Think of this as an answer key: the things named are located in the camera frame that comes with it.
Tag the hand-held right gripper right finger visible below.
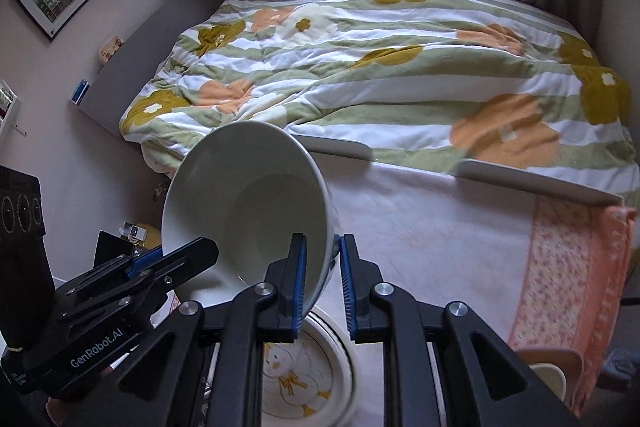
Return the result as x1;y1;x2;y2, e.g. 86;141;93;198
339;234;583;427

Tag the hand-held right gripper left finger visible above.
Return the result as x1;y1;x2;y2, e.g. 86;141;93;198
60;233;307;427

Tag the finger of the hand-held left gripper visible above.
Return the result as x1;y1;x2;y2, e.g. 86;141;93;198
125;246;167;279
149;236;220;292

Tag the cream white bowl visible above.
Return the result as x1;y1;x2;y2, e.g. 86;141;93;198
160;121;344;314

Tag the duck print plate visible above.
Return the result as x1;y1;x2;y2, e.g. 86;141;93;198
260;314;351;427

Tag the yellow object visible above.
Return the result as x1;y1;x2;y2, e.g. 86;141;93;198
122;221;162;251

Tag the black angular object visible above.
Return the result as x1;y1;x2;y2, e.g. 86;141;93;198
94;230;136;269

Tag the grey headboard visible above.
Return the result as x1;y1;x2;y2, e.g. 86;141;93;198
70;0;232;138

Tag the small patterned box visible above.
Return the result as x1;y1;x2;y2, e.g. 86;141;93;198
98;35;125;62

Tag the white and peach floral cloth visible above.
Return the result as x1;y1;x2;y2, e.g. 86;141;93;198
300;152;637;427

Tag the floral striped blanket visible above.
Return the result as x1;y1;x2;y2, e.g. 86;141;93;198
119;0;632;176

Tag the white wall shelf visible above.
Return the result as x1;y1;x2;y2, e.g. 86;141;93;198
0;79;27;136

